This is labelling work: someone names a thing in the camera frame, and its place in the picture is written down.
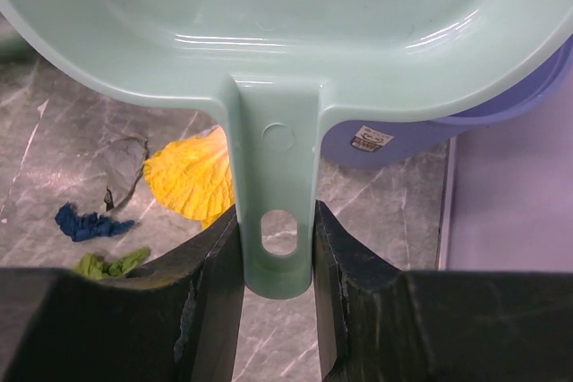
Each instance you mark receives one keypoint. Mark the teal dustpan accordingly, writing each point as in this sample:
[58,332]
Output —
[278,74]

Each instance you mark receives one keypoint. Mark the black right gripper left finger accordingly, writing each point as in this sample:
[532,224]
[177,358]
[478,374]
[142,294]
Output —
[175,318]

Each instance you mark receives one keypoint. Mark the blue plastic bucket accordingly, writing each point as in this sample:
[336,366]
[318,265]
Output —
[373,145]

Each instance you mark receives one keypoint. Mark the green paper scrap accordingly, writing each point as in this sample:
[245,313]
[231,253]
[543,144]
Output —
[96,267]

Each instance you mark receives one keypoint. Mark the dark blue scrap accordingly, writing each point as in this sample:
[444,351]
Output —
[81,228]

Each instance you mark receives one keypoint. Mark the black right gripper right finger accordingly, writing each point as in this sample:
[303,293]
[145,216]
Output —
[376,322]

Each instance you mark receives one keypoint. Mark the grey paper scrap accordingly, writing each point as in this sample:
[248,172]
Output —
[123,161]

